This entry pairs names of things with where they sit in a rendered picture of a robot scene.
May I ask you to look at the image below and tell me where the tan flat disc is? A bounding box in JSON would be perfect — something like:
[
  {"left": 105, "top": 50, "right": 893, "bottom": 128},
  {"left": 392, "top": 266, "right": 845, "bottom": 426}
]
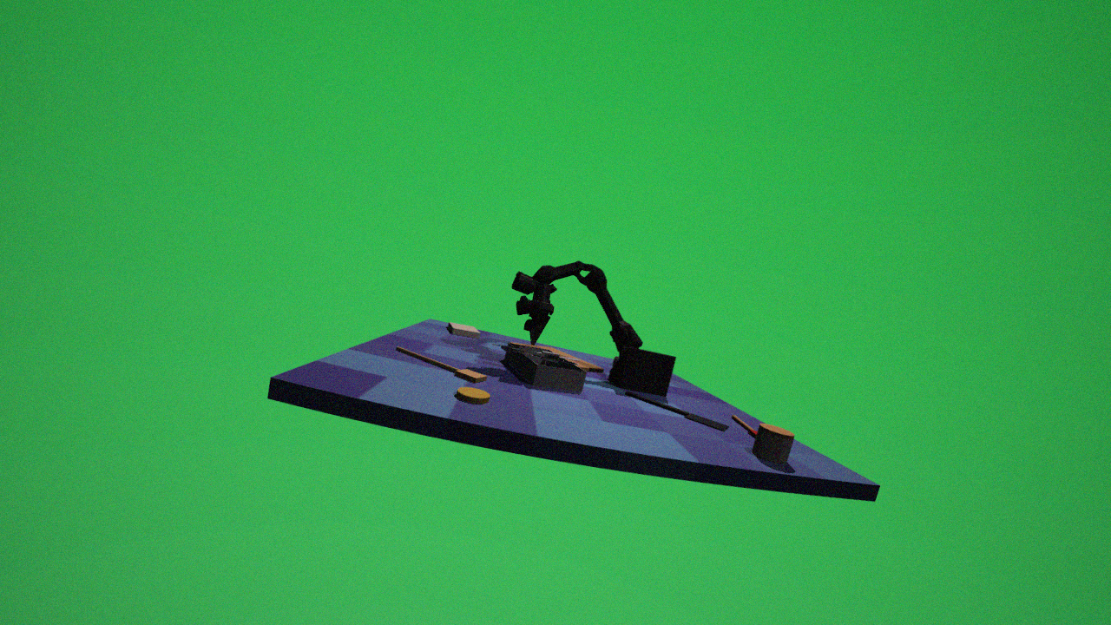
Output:
[{"left": 457, "top": 387, "right": 490, "bottom": 404}]

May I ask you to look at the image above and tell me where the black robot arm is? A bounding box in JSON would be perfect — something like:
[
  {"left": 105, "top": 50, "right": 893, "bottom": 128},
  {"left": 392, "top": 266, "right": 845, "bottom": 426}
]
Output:
[{"left": 512, "top": 260, "right": 642, "bottom": 357}]

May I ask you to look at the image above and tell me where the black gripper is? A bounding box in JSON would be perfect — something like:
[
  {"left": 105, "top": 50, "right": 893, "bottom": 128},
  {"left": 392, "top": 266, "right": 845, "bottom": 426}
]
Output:
[{"left": 523, "top": 295, "right": 554, "bottom": 345}]

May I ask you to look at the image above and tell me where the orange cylinder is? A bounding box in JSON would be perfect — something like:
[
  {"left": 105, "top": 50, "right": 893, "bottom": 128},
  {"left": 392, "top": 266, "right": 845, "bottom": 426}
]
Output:
[{"left": 752, "top": 424, "right": 795, "bottom": 464}]

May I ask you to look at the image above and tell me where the wooden board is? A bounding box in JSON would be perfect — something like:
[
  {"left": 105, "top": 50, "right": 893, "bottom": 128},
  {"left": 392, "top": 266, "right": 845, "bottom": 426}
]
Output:
[{"left": 510, "top": 342, "right": 604, "bottom": 373}]

